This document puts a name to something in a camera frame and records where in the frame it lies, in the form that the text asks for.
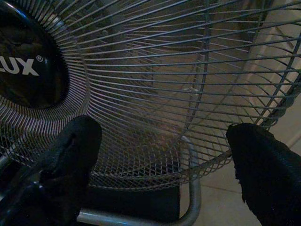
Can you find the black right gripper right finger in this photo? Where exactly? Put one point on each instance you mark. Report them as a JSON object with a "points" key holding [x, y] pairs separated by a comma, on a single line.
{"points": [[265, 169]]}

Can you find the metal floor fan black hub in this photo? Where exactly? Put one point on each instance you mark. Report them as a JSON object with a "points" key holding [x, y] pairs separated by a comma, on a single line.
{"points": [[23, 70]]}

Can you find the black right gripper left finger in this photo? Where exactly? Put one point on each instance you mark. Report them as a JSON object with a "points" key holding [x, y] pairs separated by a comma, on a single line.
{"points": [[70, 153]]}

